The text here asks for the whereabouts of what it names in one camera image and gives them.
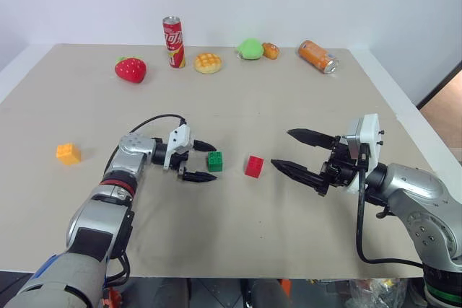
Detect black frame bar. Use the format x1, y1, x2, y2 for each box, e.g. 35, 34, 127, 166
417, 61, 462, 110

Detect dark rounded shape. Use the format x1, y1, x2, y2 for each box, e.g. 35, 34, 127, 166
247, 278, 289, 308

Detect orange plastic clamp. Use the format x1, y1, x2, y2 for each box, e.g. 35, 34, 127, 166
102, 285, 124, 308

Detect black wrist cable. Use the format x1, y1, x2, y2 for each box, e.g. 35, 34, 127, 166
354, 144, 426, 270
126, 114, 188, 134

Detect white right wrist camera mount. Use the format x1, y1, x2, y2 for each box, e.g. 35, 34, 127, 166
345, 113, 385, 194

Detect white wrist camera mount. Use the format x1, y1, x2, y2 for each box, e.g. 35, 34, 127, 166
345, 113, 385, 194
162, 124, 195, 171

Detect red toy brick cube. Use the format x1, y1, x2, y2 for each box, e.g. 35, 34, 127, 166
244, 154, 265, 179

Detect orange drink can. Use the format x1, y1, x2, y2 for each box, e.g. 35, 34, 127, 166
297, 39, 341, 75

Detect clear plastic bag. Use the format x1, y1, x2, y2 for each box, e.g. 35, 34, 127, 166
346, 278, 409, 308

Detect red plush strawberry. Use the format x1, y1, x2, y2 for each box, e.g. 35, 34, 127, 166
114, 55, 148, 84

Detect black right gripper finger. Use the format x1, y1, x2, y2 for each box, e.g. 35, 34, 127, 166
270, 158, 325, 194
284, 128, 339, 151

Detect yellow toy bread bun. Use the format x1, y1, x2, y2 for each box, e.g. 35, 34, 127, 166
193, 52, 225, 75

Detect orange toy brick cube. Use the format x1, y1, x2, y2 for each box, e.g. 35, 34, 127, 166
56, 142, 82, 167

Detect small orange toy bread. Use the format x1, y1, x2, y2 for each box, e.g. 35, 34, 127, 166
261, 42, 282, 61

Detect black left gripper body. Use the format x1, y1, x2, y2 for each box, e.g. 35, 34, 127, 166
167, 140, 198, 182

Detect green toy brick cube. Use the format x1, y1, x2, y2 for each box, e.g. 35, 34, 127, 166
206, 150, 225, 173

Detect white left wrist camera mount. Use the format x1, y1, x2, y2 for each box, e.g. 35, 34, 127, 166
162, 124, 195, 171

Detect green plush fruit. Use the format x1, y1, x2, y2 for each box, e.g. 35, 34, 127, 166
235, 38, 263, 61

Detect black left elbow cable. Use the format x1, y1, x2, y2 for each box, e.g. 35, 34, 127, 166
105, 252, 132, 288

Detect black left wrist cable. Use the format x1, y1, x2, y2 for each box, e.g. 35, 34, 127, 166
126, 114, 188, 134

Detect tall red drink can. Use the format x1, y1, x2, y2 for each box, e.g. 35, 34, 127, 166
161, 15, 187, 70

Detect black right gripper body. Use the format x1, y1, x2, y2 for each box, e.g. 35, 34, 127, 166
317, 135, 370, 198

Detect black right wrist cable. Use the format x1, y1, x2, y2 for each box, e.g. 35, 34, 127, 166
354, 144, 426, 270

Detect beige table mat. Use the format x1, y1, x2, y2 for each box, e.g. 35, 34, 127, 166
0, 43, 462, 281

